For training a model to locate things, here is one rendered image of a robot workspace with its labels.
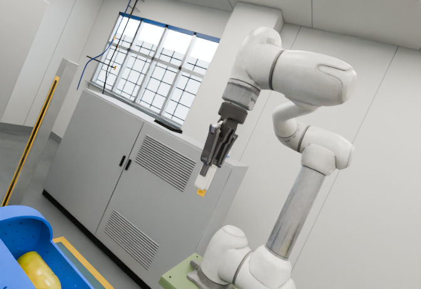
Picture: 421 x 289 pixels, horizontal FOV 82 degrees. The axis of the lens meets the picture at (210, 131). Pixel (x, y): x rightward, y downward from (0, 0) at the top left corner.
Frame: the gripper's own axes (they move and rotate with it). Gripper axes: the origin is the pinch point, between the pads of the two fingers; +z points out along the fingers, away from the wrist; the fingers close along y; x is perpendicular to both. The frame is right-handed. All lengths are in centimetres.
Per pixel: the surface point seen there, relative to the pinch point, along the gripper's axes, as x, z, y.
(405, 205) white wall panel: -87, -15, 276
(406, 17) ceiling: -19, -182, 213
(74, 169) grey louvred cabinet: 225, 99, 115
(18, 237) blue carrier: 47, 45, -14
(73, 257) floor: 147, 154, 97
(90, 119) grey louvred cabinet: 232, 37, 114
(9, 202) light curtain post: 102, 65, 6
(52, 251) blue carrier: 39, 47, -6
